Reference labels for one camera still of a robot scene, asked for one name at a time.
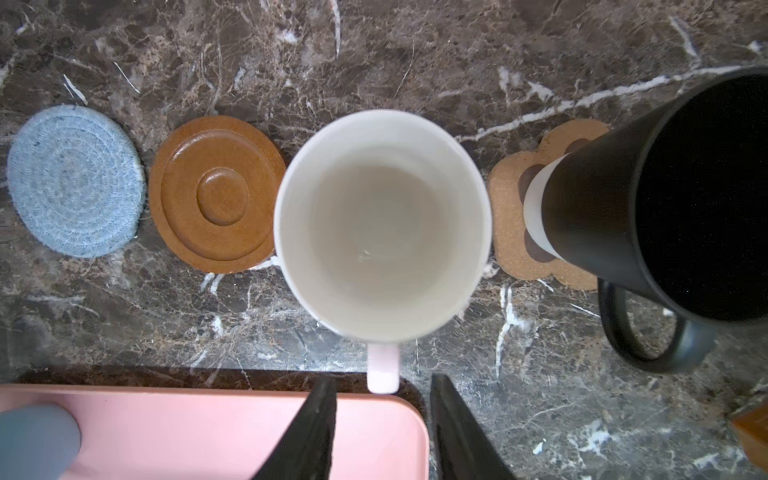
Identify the brown paw shaped coaster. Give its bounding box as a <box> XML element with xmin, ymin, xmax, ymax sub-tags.
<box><xmin>488</xmin><ymin>119</ymin><xmax>609</xmax><ymax>291</ymax></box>

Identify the blue grey round coaster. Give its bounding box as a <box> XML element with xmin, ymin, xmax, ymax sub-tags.
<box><xmin>6</xmin><ymin>105</ymin><xmax>146</xmax><ymax>258</ymax></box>

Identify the black mug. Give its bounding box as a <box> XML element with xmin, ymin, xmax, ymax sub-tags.
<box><xmin>523</xmin><ymin>67</ymin><xmax>767</xmax><ymax>374</ymax></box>

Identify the white pink mug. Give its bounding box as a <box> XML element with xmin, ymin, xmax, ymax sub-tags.
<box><xmin>274</xmin><ymin>109</ymin><xmax>492</xmax><ymax>395</ymax></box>

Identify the small amber bottle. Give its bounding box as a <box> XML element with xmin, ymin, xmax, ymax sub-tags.
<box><xmin>730</xmin><ymin>402</ymin><xmax>768</xmax><ymax>472</ymax></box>

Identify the pink rectangular tray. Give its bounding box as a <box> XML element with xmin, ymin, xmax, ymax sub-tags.
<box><xmin>1</xmin><ymin>384</ymin><xmax>430</xmax><ymax>479</ymax></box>

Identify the brown wooden coaster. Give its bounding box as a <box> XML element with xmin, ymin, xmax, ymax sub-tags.
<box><xmin>149</xmin><ymin>115</ymin><xmax>286</xmax><ymax>274</ymax></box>

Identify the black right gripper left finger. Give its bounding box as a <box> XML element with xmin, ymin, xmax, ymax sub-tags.
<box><xmin>252</xmin><ymin>377</ymin><xmax>337</xmax><ymax>480</ymax></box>

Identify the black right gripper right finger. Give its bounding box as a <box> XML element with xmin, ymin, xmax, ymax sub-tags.
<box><xmin>430</xmin><ymin>374</ymin><xmax>515</xmax><ymax>480</ymax></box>

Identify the grey mug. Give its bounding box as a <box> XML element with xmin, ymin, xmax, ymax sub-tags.
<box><xmin>1</xmin><ymin>403</ymin><xmax>82</xmax><ymax>479</ymax></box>

